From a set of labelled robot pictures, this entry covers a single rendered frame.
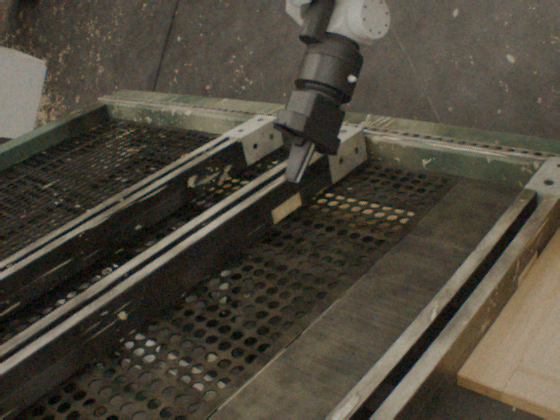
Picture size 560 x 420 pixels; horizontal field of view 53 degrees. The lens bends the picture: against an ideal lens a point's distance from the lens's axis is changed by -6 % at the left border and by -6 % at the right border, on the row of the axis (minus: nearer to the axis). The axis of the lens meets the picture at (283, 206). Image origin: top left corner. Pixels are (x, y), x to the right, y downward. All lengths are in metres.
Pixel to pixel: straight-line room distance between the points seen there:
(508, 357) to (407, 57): 1.71
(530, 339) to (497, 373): 0.07
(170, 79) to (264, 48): 0.67
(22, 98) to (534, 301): 3.99
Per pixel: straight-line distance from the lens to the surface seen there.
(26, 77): 4.42
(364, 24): 0.87
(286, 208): 1.09
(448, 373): 0.69
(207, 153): 1.26
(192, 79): 3.08
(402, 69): 2.30
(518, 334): 0.77
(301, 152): 0.85
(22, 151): 1.86
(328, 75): 0.85
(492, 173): 1.14
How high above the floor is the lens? 1.95
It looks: 50 degrees down
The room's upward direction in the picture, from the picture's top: 87 degrees counter-clockwise
